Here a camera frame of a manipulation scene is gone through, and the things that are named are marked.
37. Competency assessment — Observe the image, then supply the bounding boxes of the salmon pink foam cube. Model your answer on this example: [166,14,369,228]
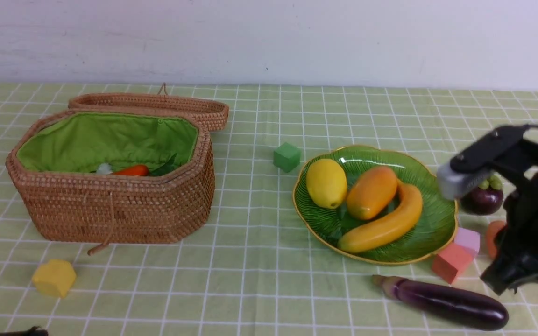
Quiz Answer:
[431,243,474,285]

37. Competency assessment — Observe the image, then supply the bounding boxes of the dark purple toy mangosteen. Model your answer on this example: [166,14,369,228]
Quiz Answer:
[460,175,504,216]

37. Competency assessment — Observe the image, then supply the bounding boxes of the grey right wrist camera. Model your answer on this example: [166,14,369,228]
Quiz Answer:
[436,124,529,200]

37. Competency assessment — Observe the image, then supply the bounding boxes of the yellow foam block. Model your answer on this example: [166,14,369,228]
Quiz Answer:
[31,259,77,298]

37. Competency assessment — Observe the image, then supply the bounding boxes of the light purple foam cube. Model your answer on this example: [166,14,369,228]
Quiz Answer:
[454,227,481,258]

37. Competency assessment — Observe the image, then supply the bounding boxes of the orange yellow toy mango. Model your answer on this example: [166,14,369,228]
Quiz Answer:
[346,166,398,221]

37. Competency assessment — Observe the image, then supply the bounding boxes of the yellow toy lemon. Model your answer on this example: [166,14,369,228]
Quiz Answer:
[306,159,348,209]

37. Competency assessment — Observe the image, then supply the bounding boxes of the yellow toy banana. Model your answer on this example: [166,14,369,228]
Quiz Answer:
[337,182,424,253]

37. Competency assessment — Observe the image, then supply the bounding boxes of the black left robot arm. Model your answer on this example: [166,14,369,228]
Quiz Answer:
[0,326,49,336]

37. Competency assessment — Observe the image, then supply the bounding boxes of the purple toy eggplant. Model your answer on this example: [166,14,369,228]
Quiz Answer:
[371,274,510,330]

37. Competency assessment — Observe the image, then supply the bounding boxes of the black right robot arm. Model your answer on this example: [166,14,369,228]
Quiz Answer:
[481,172,538,295]

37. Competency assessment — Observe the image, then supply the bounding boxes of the woven wicker basket lid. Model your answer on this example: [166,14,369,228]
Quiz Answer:
[68,84,230,131]

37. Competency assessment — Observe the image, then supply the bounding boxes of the green foam cube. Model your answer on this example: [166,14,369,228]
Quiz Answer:
[273,142,301,173]

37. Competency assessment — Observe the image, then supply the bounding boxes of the white tag inside basket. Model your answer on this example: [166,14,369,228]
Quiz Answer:
[95,162,113,175]

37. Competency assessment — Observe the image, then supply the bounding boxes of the orange toy potato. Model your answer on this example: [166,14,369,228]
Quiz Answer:
[485,220,506,260]

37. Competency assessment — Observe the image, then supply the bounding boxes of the orange toy carrot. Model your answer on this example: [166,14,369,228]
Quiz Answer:
[112,154,178,177]

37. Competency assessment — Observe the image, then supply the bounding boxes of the green leaf-shaped glass plate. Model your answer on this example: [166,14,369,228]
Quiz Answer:
[292,144,458,266]

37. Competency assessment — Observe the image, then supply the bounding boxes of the woven wicker basket green lining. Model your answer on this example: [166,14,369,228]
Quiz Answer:
[6,109,216,245]

